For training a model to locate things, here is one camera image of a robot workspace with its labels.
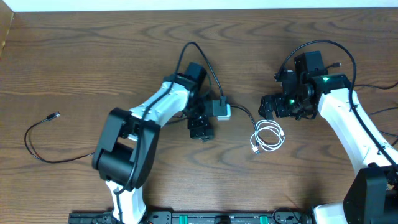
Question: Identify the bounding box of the white cable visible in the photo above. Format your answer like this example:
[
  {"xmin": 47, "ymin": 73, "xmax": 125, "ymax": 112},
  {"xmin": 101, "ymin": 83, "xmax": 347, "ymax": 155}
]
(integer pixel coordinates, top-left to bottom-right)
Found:
[{"xmin": 249, "ymin": 119, "xmax": 286, "ymax": 156}]

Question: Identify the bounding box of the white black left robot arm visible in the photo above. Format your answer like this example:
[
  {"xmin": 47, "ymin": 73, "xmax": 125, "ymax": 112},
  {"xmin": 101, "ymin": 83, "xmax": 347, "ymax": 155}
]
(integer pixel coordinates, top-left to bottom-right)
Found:
[{"xmin": 92, "ymin": 63, "xmax": 214, "ymax": 223}]

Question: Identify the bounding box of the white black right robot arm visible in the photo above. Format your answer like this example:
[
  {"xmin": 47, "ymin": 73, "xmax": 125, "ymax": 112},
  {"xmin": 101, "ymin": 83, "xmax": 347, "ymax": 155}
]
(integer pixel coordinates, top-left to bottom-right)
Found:
[{"xmin": 258, "ymin": 51, "xmax": 397, "ymax": 223}]

